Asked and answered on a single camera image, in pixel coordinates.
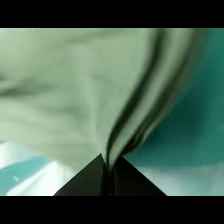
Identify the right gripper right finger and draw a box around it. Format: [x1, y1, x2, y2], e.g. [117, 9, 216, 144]
[109, 155, 167, 197]

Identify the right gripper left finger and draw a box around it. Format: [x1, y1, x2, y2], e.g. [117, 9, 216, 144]
[53, 153, 108, 197]

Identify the pale green garment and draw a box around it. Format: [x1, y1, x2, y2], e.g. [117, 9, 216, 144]
[0, 27, 214, 171]

